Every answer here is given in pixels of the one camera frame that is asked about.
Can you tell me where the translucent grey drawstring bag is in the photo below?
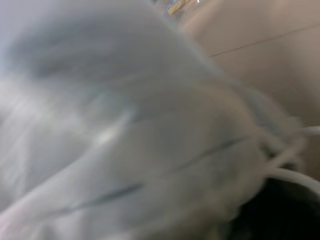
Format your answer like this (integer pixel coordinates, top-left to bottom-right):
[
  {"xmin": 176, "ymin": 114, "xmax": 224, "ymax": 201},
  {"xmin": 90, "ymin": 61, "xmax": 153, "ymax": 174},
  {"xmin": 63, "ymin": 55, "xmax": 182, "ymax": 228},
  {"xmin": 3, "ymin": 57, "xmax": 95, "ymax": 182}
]
[{"xmin": 0, "ymin": 0, "xmax": 309, "ymax": 240}]

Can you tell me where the white drawstring cord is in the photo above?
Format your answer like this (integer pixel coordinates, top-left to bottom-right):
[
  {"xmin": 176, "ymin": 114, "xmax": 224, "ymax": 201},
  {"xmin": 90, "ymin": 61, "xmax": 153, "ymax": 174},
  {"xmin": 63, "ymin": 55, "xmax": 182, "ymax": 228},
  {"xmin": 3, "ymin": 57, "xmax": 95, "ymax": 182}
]
[{"xmin": 259, "ymin": 125, "xmax": 320, "ymax": 198}]

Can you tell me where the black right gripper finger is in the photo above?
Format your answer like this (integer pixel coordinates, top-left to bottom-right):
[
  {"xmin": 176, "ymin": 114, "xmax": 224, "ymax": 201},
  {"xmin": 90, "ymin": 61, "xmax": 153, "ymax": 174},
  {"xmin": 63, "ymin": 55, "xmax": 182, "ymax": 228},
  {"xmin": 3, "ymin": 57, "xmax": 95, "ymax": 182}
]
[{"xmin": 226, "ymin": 177, "xmax": 320, "ymax": 240}]

